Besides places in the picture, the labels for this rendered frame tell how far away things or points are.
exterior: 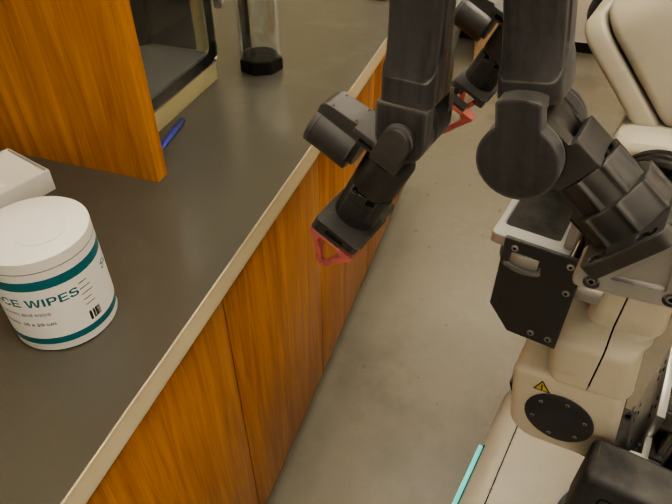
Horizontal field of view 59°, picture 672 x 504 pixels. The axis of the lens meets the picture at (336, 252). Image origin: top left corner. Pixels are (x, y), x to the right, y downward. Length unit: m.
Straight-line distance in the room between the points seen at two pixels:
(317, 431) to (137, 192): 0.99
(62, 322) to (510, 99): 0.57
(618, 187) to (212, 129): 0.83
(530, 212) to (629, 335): 0.22
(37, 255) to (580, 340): 0.70
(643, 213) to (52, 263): 0.61
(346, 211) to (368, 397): 1.20
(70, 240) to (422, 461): 1.26
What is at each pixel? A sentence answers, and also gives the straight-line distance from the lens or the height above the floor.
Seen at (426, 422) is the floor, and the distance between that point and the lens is 1.84.
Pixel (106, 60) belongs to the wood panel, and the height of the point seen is 1.15.
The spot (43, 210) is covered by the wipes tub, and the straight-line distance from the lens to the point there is 0.81.
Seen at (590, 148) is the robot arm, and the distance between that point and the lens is 0.57.
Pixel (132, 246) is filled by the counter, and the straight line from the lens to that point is 0.95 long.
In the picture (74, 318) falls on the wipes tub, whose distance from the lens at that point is 0.80.
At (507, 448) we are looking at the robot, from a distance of 1.51.
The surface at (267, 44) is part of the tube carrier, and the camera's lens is 1.39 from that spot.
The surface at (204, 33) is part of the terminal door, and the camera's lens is 1.32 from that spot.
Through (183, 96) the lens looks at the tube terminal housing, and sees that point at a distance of 1.29.
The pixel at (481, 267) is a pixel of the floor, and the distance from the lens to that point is 2.32.
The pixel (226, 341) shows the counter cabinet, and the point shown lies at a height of 0.76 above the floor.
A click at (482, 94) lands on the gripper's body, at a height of 1.07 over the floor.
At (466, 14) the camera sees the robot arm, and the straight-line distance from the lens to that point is 1.03.
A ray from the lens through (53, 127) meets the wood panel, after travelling 1.16.
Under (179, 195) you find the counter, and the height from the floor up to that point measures 0.94.
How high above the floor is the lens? 1.53
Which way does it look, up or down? 41 degrees down
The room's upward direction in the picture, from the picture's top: straight up
